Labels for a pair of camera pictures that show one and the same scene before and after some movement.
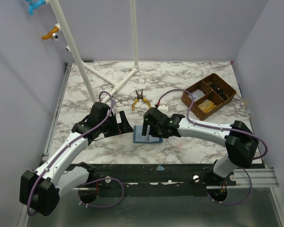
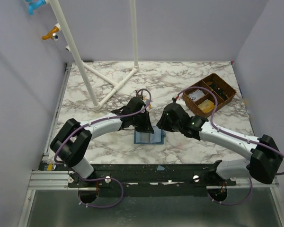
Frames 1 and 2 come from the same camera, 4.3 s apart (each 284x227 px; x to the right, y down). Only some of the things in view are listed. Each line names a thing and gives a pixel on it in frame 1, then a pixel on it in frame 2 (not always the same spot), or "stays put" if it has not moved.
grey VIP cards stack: (198, 94) stays put
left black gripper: (123, 127) to (147, 126)
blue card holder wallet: (138, 138) stays put
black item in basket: (219, 91) stays put
